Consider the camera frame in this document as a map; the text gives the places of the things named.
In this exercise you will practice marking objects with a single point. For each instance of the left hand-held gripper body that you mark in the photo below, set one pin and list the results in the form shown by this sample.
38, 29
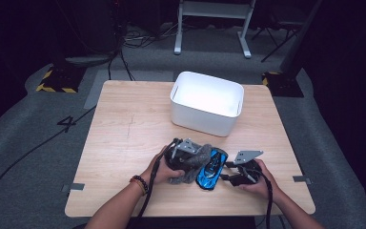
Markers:
176, 159

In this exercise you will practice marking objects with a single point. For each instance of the person's left hand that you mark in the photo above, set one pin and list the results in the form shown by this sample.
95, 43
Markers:
158, 173

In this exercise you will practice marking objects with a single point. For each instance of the dark equipment stand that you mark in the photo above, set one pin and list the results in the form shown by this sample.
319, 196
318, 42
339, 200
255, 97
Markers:
89, 60

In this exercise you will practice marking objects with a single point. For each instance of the blue and black toy car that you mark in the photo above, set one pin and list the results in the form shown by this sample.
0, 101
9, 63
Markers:
211, 171

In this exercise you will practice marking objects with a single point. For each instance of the grey slanted metal pole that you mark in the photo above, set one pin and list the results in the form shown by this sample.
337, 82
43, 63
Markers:
298, 35

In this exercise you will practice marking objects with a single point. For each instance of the white plastic storage bin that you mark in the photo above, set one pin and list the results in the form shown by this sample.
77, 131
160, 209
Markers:
203, 122

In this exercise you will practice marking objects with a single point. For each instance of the white metal stand frame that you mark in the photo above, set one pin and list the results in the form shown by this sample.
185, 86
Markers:
214, 11

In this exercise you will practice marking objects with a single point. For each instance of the person's right hand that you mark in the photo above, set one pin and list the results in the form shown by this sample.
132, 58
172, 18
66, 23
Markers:
265, 187

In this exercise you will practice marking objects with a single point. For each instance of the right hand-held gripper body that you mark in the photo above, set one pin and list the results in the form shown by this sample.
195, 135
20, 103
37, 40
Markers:
249, 173

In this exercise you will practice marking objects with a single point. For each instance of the black base with yellow stripes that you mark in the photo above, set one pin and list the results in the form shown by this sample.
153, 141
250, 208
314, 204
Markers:
282, 86
60, 81

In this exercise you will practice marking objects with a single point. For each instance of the grey fuzzy cloth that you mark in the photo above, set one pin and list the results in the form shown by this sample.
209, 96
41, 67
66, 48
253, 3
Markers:
200, 159

